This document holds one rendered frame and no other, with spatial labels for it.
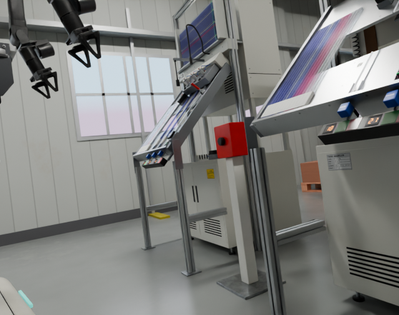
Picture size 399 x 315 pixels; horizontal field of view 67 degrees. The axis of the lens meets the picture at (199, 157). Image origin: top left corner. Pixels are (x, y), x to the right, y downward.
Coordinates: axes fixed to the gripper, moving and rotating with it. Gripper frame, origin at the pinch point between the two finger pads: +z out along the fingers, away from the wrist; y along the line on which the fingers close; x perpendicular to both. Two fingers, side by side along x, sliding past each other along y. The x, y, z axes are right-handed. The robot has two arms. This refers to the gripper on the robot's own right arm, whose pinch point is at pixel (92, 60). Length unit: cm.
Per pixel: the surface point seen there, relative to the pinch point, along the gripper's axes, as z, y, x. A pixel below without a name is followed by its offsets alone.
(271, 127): 44, -34, -29
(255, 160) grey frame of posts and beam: 54, -24, -26
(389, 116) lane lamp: 42, -72, -18
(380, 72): 36, -67, -33
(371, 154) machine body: 67, -52, -49
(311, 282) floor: 125, -15, -36
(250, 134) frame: 46, -21, -32
